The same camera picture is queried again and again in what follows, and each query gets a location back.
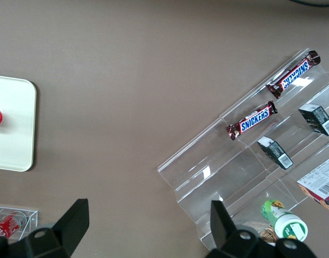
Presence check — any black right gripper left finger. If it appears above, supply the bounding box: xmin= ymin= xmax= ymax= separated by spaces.
xmin=0 ymin=198 xmax=90 ymax=258

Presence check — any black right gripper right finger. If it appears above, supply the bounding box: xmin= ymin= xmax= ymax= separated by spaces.
xmin=206 ymin=200 xmax=318 ymax=258

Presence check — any tall light wicker basket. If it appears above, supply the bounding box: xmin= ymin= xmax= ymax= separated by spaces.
xmin=257 ymin=221 xmax=279 ymax=247

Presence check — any cream plastic tray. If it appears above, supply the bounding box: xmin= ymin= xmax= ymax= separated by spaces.
xmin=0 ymin=74 xmax=38 ymax=173

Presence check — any clear acrylic bottle rack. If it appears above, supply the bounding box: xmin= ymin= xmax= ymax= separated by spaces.
xmin=0 ymin=205 xmax=38 ymax=241

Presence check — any green white capped bottle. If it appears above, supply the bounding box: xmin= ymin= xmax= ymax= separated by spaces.
xmin=260 ymin=198 xmax=309 ymax=242

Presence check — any red cola bottle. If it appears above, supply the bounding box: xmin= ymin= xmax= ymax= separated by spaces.
xmin=0 ymin=211 xmax=27 ymax=240

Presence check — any clear acrylic stepped stand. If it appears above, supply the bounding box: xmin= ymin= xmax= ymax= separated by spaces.
xmin=157 ymin=47 xmax=329 ymax=252

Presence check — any small black box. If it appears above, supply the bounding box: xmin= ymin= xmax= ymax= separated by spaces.
xmin=257 ymin=135 xmax=294 ymax=170
xmin=298 ymin=104 xmax=329 ymax=137

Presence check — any red white snack carton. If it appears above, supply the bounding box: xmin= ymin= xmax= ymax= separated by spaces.
xmin=297 ymin=154 xmax=329 ymax=214

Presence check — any Snickers chocolate bar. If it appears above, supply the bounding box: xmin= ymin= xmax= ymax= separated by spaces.
xmin=265 ymin=49 xmax=321 ymax=99
xmin=224 ymin=100 xmax=278 ymax=141

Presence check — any black cable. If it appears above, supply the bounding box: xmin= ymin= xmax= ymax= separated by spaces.
xmin=289 ymin=0 xmax=329 ymax=8

